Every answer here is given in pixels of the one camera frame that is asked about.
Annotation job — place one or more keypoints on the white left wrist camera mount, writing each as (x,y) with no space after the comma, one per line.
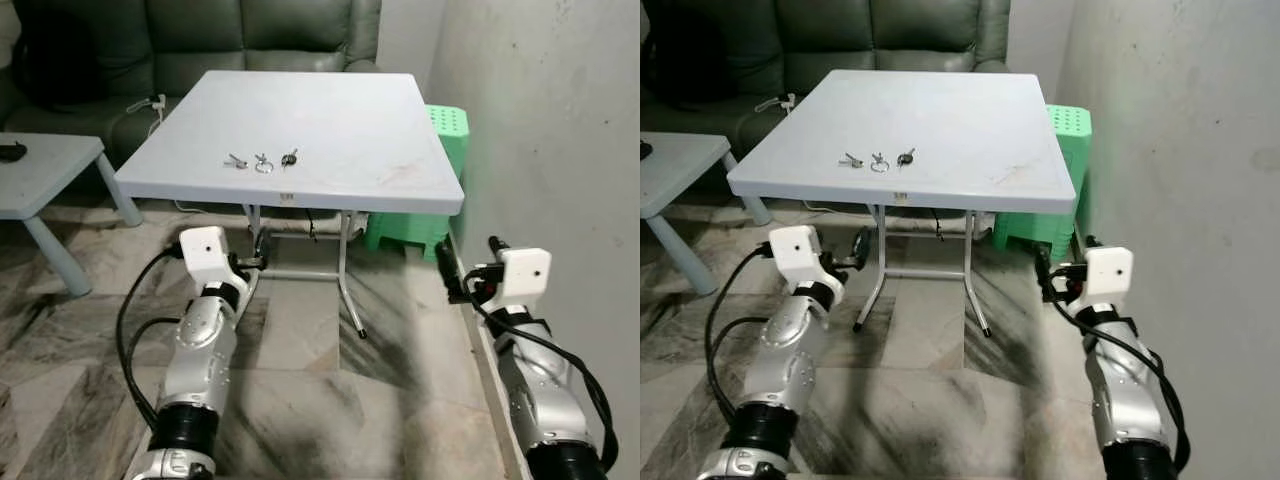
(205,252)
(795,250)

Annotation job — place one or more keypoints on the dark green leather sofa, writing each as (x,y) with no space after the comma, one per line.
(880,35)
(250,35)

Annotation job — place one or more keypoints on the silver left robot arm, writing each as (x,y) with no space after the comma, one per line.
(195,370)
(780,370)

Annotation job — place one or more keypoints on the white folding table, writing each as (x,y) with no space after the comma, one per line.
(950,125)
(320,130)

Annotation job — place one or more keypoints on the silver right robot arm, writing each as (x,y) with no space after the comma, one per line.
(545,390)
(1125,390)

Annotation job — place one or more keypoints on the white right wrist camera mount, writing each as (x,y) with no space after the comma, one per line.
(522,272)
(1108,275)

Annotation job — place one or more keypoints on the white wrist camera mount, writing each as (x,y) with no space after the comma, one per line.
(1108,275)
(522,272)
(795,250)
(205,252)

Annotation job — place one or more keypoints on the small grey plastic table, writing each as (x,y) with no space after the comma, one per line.
(45,165)
(685,160)

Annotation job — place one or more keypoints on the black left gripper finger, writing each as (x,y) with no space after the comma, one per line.
(264,245)
(862,245)

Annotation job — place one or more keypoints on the green plastic stool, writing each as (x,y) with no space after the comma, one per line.
(1070,130)
(450,135)

